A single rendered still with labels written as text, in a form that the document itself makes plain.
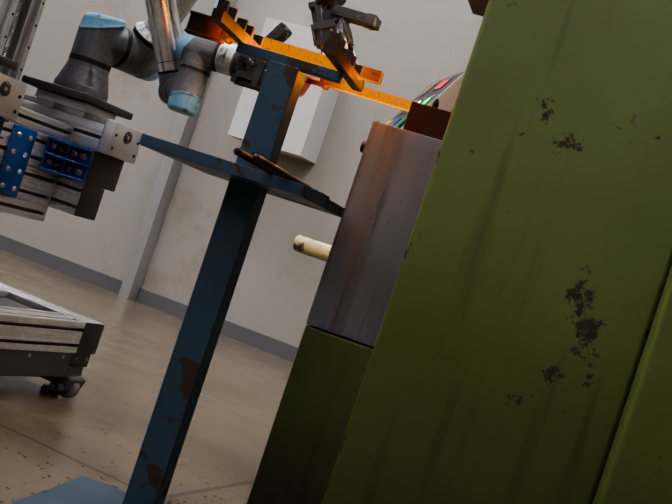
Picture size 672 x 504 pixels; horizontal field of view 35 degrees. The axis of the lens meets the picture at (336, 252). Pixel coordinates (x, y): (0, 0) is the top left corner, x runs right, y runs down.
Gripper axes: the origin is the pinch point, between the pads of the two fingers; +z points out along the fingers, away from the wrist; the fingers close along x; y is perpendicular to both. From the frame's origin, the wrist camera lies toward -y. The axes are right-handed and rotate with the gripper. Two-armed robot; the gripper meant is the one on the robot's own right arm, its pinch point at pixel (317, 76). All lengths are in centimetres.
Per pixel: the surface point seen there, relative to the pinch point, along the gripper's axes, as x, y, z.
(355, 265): 22, 39, 28
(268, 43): 36.7, 2.5, 0.1
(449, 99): -41.5, -11.0, 23.2
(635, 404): 58, 45, 87
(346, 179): -308, -2, -68
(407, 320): 48, 45, 47
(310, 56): 36.3, 2.5, 9.2
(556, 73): 49, -5, 57
